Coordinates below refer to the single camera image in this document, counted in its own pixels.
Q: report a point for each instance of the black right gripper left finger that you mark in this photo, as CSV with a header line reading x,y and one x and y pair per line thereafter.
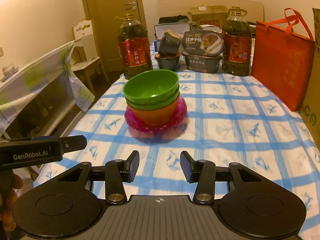
x,y
118,172

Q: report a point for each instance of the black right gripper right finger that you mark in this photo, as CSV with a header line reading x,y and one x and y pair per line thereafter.
x,y
201,172

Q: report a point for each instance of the large pink plastic plate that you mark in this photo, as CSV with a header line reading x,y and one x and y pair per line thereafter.
x,y
176,119

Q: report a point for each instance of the orange plastic bowl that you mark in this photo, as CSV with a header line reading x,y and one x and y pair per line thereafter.
x,y
158,116

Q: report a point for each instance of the green plastic bowl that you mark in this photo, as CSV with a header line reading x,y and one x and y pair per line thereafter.
x,y
162,104
151,87

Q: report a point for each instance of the person's left hand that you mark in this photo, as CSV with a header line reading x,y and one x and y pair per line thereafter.
x,y
9,183

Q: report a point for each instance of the cloth covered side shelf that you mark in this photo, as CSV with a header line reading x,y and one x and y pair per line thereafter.
x,y
21,88

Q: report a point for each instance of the blue checked tablecloth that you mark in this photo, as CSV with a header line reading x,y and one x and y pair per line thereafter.
x,y
229,119

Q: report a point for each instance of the lower instant meal box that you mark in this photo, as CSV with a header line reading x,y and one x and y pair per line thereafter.
x,y
203,64

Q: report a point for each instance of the lower small black cup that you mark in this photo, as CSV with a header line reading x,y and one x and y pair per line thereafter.
x,y
168,62

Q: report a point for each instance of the white wooden chair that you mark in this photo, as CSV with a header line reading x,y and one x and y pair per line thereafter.
x,y
85,59

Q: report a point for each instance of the large cardboard box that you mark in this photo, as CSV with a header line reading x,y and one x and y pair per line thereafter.
x,y
310,111

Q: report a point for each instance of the tilted instant rice bowl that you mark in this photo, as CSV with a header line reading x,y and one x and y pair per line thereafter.
x,y
203,43

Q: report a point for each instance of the left cooking oil bottle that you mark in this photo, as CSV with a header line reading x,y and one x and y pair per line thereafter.
x,y
133,44

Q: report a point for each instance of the cooking oil bottle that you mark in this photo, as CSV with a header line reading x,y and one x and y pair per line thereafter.
x,y
237,38
133,44

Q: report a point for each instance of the tilted small black cup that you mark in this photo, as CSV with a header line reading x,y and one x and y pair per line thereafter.
x,y
170,44

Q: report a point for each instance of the red insulated tote bag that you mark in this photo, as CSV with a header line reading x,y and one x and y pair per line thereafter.
x,y
283,56

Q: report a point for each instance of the right cooking oil bottle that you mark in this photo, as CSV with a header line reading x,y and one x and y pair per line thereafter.
x,y
237,38

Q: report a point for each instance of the white box behind cups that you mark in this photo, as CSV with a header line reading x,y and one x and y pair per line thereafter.
x,y
178,28

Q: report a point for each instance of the background brown cardboard box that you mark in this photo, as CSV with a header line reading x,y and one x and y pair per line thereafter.
x,y
209,14

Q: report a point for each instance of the black bag in background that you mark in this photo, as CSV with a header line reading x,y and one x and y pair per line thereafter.
x,y
173,19

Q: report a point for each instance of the wooden door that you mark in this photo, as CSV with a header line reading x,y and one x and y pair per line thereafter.
x,y
106,16

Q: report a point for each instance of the wooden headboard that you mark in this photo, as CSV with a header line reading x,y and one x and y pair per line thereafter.
x,y
255,10

